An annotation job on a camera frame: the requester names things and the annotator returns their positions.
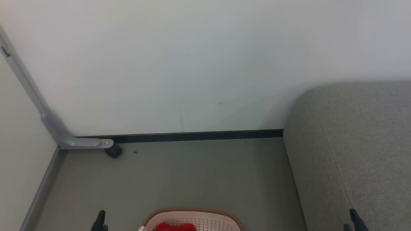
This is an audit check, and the grey fabric sofa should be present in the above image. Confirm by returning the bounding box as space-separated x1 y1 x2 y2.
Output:
283 81 411 231

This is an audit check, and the black baseboard strip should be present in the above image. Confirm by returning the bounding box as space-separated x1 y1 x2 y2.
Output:
73 129 284 144

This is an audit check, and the black caster wheel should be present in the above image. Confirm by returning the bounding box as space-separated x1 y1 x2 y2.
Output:
105 144 123 159

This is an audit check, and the cream perforated laundry basket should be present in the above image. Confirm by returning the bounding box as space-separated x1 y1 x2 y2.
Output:
142 208 245 231

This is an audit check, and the red cloth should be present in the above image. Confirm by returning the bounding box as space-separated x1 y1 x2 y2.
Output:
153 222 197 231

